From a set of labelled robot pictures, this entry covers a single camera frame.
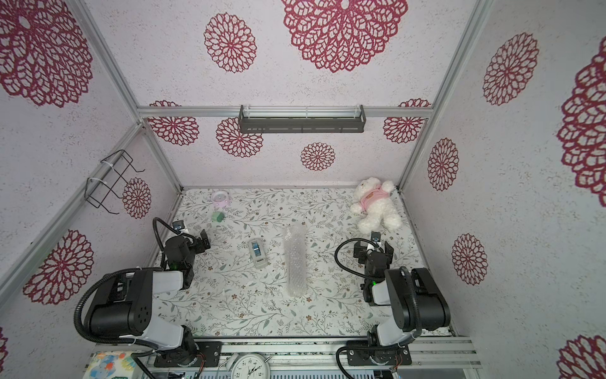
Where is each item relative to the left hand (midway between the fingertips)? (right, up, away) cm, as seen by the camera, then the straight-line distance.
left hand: (193, 233), depth 94 cm
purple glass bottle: (+41, -5, -2) cm, 41 cm away
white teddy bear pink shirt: (+75, +13, +12) cm, 77 cm away
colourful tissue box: (-11, -35, -26) cm, 45 cm away
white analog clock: (+28, -36, -25) cm, 52 cm away
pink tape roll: (+4, +15, +19) cm, 25 cm away
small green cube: (+5, +7, +12) cm, 15 cm away
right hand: (+71, -1, -3) cm, 71 cm away
